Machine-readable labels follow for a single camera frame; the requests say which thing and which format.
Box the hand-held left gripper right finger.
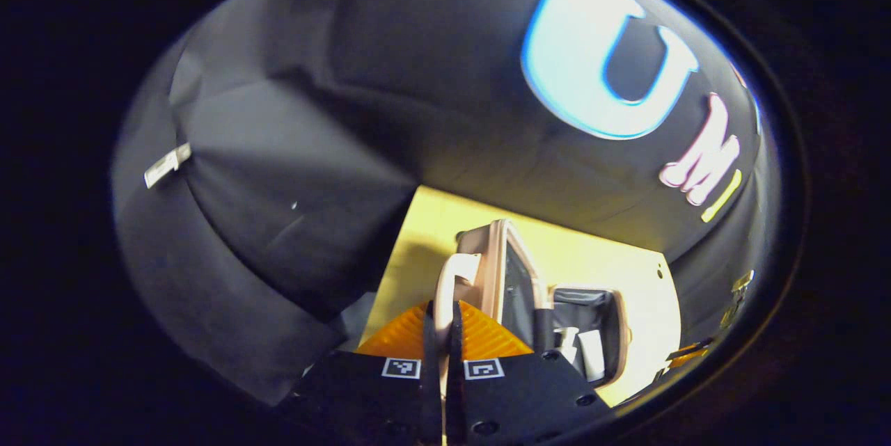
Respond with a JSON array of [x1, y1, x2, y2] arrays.
[[445, 300, 617, 446]]

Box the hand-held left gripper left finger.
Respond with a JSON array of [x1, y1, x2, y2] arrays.
[[282, 300, 443, 446]]

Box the pink suitcase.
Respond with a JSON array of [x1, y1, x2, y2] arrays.
[[433, 218, 631, 391]]

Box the white pump bottle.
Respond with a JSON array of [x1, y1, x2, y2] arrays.
[[557, 326, 607, 383]]

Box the white backdrop clip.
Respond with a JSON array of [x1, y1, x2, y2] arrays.
[[143, 143, 193, 190]]

